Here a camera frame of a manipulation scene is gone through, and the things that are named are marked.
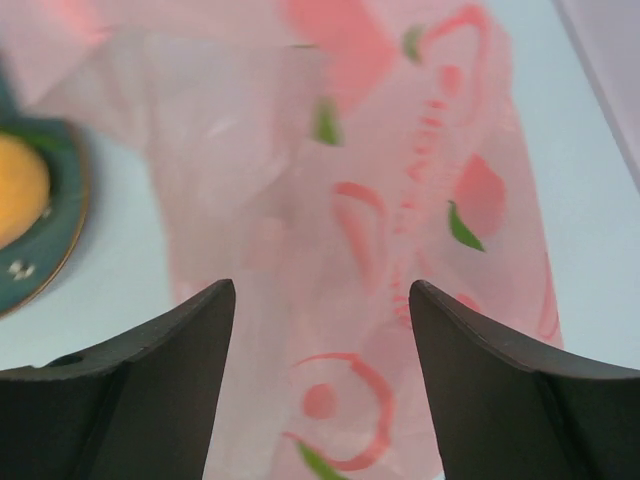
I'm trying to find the orange fake fruit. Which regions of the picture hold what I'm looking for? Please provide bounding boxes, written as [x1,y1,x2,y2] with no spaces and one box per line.
[0,133,50,248]

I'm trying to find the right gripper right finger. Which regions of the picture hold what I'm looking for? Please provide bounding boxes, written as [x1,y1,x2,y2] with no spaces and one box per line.
[409,281,639,480]

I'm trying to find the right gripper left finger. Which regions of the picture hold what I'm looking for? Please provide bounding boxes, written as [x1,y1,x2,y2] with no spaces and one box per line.
[1,280,235,480]

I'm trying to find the dark blue ceramic plate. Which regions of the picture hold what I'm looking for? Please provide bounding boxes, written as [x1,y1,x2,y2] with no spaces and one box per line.
[0,49,92,320]

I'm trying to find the pink plastic bag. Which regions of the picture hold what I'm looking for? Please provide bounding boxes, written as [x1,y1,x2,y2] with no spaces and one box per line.
[1,1,563,479]

